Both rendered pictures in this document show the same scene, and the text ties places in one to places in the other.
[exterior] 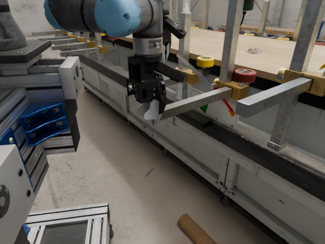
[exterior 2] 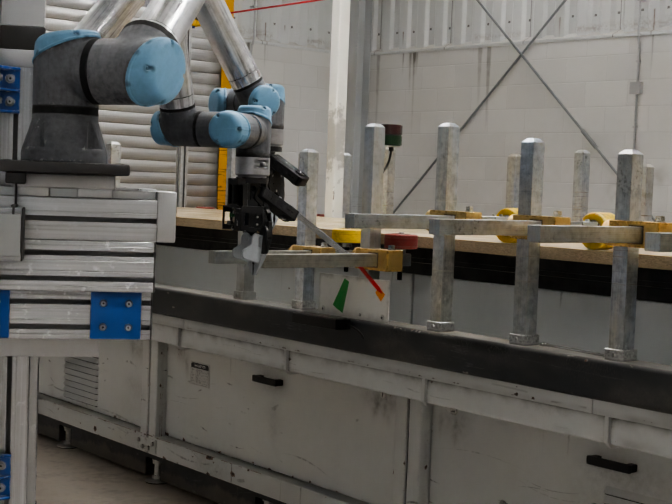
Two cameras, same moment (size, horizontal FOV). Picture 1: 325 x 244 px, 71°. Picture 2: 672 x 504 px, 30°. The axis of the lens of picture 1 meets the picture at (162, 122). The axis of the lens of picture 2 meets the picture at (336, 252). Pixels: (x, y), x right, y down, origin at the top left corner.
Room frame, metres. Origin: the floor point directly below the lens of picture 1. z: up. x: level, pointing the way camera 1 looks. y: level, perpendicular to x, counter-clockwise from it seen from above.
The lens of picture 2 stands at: (-2.13, -0.01, 1.02)
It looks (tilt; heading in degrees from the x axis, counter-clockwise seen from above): 3 degrees down; 357
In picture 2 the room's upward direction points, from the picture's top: 2 degrees clockwise
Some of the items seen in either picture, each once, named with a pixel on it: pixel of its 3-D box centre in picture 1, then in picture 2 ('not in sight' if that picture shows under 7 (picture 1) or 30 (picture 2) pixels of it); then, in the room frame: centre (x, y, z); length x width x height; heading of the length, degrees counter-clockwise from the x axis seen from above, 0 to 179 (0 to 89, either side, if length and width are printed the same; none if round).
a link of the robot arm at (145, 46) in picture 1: (148, 46); (253, 168); (0.59, 0.04, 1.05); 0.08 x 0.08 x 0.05
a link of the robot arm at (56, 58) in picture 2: not in sight; (70, 69); (0.14, 0.36, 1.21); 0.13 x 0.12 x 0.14; 68
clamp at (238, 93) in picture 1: (229, 88); (377, 259); (0.84, -0.26, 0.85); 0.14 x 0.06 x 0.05; 37
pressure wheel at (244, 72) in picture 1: (243, 84); (400, 256); (0.86, -0.32, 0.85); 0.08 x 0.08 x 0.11
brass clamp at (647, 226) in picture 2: not in sight; (636, 234); (0.23, -0.71, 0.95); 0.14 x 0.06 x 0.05; 37
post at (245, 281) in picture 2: not in sight; (247, 216); (1.27, 0.06, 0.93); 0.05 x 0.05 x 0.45; 37
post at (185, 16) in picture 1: (183, 68); (306, 243); (1.06, -0.10, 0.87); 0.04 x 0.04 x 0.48; 37
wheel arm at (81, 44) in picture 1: (79, 45); not in sight; (1.97, 0.70, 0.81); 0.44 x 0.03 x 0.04; 127
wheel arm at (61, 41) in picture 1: (69, 40); not in sight; (2.17, 0.85, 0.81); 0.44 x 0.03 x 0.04; 127
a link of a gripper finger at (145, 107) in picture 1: (145, 110); (244, 253); (0.61, 0.05, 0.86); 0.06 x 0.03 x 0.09; 126
